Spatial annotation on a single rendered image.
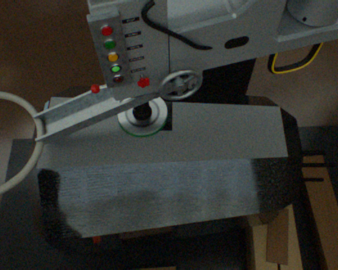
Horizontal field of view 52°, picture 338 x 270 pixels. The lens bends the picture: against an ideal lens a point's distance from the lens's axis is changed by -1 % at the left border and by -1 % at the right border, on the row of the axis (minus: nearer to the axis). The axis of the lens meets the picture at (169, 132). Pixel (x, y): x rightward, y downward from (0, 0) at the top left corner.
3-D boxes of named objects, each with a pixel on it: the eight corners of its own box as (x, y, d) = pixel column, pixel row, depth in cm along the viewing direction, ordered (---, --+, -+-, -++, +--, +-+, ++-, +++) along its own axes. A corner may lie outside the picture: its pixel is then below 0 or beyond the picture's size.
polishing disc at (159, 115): (139, 85, 159) (138, 83, 158) (177, 108, 153) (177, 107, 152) (107, 117, 151) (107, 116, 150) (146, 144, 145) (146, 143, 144)
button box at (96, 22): (130, 77, 113) (117, 7, 88) (132, 83, 111) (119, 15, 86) (105, 83, 112) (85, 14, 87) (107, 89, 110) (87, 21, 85)
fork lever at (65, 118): (190, 48, 139) (187, 40, 135) (206, 86, 130) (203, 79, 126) (38, 113, 148) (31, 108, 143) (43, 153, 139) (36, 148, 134)
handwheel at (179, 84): (193, 74, 126) (195, 45, 113) (201, 96, 121) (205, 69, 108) (152, 84, 124) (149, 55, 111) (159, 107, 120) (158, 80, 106)
